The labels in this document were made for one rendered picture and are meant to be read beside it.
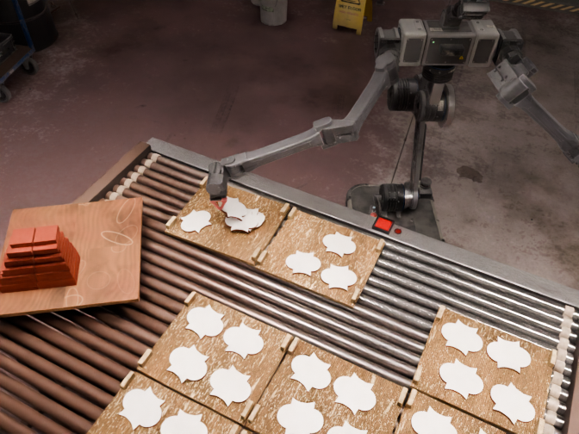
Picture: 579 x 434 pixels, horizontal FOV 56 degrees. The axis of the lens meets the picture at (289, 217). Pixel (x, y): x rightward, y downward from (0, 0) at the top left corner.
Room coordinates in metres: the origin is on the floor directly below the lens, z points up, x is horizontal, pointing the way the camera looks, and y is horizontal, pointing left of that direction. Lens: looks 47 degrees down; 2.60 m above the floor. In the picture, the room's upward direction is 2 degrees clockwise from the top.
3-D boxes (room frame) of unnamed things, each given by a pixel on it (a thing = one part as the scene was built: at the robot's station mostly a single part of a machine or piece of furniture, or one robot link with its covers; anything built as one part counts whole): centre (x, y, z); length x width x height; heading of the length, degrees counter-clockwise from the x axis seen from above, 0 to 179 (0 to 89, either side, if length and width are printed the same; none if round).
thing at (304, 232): (1.36, -0.13, 0.93); 0.41 x 0.35 x 0.02; 65
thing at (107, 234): (1.26, 0.80, 1.03); 0.50 x 0.50 x 0.02; 10
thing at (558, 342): (1.41, -0.14, 0.90); 1.95 x 0.05 x 0.05; 65
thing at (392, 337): (1.19, -0.03, 0.90); 1.95 x 0.05 x 0.05; 65
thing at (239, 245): (1.54, 0.25, 0.93); 0.41 x 0.35 x 0.02; 67
